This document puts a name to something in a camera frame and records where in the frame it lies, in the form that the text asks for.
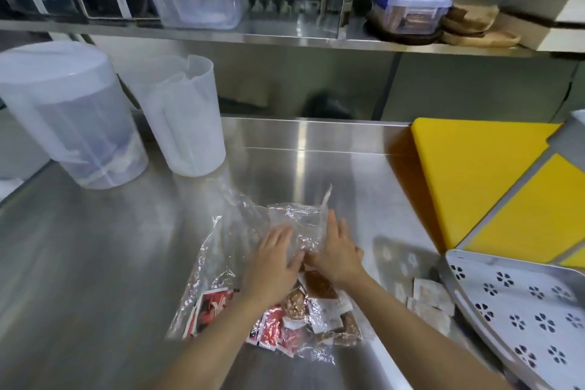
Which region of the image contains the filled clear blue-clip container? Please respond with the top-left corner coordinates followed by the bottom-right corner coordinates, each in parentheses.
top-left (371, 0), bottom-right (453, 35)

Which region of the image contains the white paper packet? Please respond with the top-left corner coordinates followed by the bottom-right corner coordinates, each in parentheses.
top-left (413, 278), bottom-right (443, 301)
top-left (407, 297), bottom-right (455, 335)

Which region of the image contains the black round plate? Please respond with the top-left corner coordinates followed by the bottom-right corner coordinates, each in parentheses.
top-left (364, 19), bottom-right (444, 44)

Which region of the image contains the translucent open plastic pitcher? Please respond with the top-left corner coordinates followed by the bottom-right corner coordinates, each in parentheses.
top-left (120, 55), bottom-right (227, 177)

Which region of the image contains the person's right forearm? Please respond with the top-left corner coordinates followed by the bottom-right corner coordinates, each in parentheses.
top-left (338, 272), bottom-right (508, 390)

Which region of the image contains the person's left forearm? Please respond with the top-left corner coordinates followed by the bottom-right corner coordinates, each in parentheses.
top-left (148, 287), bottom-right (282, 390)

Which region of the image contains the clear plastic bag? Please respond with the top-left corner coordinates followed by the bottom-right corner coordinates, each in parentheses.
top-left (165, 184), bottom-right (366, 365)

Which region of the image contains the translucent lidded plastic pitcher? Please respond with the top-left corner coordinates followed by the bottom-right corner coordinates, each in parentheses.
top-left (0, 41), bottom-right (149, 190)

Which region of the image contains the stack of wooden plates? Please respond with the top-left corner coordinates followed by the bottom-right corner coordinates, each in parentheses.
top-left (441, 0), bottom-right (522, 48)

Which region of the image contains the yellow cutting board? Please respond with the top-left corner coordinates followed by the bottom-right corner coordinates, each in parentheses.
top-left (410, 118), bottom-right (564, 254)

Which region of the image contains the pile of sauce packets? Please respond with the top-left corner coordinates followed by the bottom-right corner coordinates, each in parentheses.
top-left (183, 268), bottom-right (364, 358)

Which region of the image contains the person's right hand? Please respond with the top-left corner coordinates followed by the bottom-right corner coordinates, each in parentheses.
top-left (304, 211), bottom-right (367, 289)

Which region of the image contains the person's left hand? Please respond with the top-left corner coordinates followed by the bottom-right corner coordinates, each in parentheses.
top-left (242, 225), bottom-right (305, 303)

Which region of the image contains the stainless steel shelf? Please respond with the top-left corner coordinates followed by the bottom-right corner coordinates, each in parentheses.
top-left (0, 0), bottom-right (585, 59)

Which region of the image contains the white box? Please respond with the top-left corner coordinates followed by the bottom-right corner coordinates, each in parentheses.
top-left (496, 0), bottom-right (585, 53)

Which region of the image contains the perforated steel tray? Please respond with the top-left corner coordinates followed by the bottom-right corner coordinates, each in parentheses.
top-left (434, 108), bottom-right (585, 390)

